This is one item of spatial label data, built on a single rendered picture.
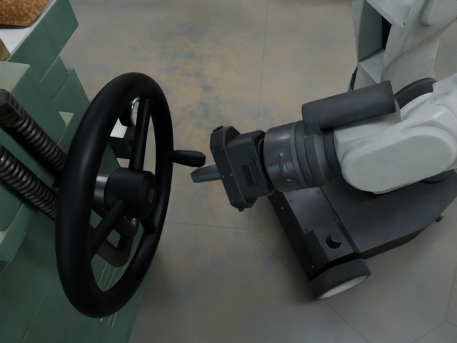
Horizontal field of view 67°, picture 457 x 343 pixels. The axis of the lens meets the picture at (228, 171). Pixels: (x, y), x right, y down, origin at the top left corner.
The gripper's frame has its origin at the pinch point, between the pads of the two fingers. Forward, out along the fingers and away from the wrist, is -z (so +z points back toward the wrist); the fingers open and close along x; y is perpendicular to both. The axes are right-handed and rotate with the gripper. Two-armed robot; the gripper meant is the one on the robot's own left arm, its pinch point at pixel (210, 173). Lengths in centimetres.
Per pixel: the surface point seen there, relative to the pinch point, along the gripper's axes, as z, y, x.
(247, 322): -29, -33, -62
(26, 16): -15.2, 6.1, 28.9
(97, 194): -6.3, 15.1, 4.7
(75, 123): -8.0, 12.2, 13.4
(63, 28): -16.0, 0.1, 27.3
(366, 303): 3, -53, -71
